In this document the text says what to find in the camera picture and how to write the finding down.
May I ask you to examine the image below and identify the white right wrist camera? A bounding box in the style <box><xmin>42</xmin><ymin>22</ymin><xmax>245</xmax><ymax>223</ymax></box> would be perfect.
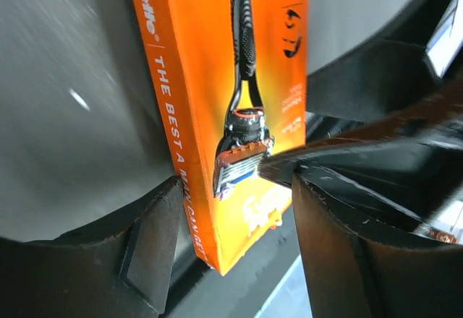
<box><xmin>426</xmin><ymin>0</ymin><xmax>462</xmax><ymax>78</ymax></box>

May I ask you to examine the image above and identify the orange Gillette Fusion box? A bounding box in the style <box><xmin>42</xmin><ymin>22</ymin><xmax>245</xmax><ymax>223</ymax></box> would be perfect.
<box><xmin>132</xmin><ymin>0</ymin><xmax>309</xmax><ymax>275</ymax></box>

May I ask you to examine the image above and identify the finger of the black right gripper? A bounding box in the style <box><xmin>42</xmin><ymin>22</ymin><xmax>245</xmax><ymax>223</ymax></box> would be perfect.
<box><xmin>259</xmin><ymin>77</ymin><xmax>462</xmax><ymax>231</ymax></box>
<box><xmin>306</xmin><ymin>0</ymin><xmax>451</xmax><ymax>122</ymax></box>

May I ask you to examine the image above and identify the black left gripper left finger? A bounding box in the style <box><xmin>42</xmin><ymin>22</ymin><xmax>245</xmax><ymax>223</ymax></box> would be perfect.
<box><xmin>1</xmin><ymin>176</ymin><xmax>183</xmax><ymax>317</ymax></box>

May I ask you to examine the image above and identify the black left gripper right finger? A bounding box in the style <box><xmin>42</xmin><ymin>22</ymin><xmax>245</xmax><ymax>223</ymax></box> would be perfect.
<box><xmin>292</xmin><ymin>174</ymin><xmax>462</xmax><ymax>317</ymax></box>

